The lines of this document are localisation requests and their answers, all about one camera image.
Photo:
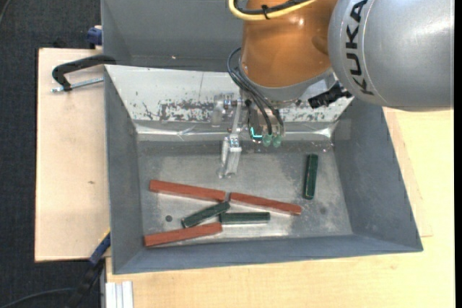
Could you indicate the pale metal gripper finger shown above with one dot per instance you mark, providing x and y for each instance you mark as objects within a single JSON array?
[
  {"x": 225, "y": 158},
  {"x": 235, "y": 158}
]

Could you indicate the red-brown flat block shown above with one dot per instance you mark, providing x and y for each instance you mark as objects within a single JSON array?
[
  {"x": 265, "y": 203},
  {"x": 182, "y": 235},
  {"x": 187, "y": 190}
]

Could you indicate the dark green flat block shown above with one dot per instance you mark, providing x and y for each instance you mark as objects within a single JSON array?
[
  {"x": 205, "y": 214},
  {"x": 310, "y": 176},
  {"x": 245, "y": 218}
]

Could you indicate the grey metal bin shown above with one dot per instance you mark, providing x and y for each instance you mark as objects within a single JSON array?
[{"x": 151, "y": 29}]

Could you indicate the black cylinder on white bracket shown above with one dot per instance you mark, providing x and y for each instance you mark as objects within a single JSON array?
[{"x": 322, "y": 99}]

